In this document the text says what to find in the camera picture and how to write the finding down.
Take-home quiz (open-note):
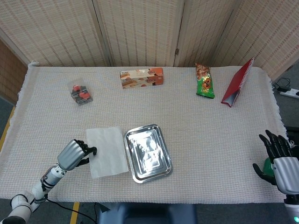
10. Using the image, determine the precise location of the black equipment base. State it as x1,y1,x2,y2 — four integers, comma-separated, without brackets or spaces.
285,126,299,147

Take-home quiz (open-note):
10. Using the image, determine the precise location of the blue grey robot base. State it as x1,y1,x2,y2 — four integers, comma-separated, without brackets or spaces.
96,202,198,224

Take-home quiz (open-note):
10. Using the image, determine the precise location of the green snack bag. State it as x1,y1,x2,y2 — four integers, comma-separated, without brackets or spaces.
195,62,215,100

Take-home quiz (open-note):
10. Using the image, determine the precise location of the beige woven folding screen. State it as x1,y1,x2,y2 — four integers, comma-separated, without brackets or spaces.
0,0,299,81

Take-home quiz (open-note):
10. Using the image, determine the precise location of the red spiral notebook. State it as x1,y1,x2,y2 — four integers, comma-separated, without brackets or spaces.
221,56,255,108

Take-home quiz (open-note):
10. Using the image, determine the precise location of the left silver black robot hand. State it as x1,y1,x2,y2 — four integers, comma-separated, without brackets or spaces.
57,139,98,171

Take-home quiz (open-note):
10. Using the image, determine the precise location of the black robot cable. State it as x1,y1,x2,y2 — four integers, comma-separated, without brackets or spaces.
45,197,100,224

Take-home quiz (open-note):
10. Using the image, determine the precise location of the white paper sheet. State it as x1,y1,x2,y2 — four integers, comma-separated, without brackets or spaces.
85,126,130,180

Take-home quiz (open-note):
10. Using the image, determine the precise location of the white power strip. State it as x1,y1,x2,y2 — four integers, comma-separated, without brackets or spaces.
279,88,299,99

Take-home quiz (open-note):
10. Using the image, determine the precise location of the silver metal tray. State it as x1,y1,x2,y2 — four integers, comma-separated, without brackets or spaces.
123,123,173,184

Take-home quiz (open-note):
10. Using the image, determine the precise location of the green yellow sponge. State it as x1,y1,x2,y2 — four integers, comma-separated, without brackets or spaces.
263,157,277,177

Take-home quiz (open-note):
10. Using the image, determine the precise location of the black power cable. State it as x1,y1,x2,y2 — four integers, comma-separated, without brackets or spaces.
271,77,292,93

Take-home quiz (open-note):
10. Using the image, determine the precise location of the orange biscuit box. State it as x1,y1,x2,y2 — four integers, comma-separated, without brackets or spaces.
120,67,164,89

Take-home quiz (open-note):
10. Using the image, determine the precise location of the brown woven panel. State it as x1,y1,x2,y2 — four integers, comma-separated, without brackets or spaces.
0,39,28,104

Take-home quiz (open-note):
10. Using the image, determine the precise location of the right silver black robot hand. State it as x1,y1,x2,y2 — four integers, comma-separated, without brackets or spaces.
252,129,299,196

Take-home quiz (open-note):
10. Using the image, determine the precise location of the clear plastic coffee box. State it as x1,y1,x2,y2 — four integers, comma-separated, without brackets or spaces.
67,78,94,106

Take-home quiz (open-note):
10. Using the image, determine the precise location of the white woven tablecloth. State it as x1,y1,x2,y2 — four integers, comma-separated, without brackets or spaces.
0,61,291,205

